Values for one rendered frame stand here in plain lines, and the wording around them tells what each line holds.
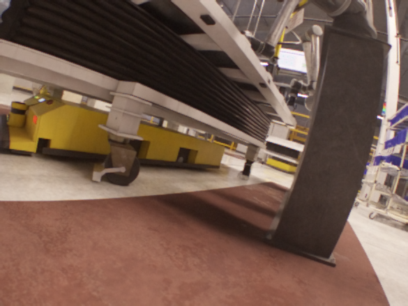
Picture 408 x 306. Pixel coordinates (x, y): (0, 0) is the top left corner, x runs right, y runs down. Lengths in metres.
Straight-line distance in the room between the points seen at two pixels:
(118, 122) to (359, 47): 1.02
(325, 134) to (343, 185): 0.20
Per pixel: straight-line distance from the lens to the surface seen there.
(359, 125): 0.84
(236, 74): 1.53
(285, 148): 6.37
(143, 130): 1.26
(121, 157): 0.88
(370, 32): 1.11
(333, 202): 0.82
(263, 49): 1.82
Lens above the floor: 0.31
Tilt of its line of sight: 5 degrees down
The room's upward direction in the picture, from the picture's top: 18 degrees clockwise
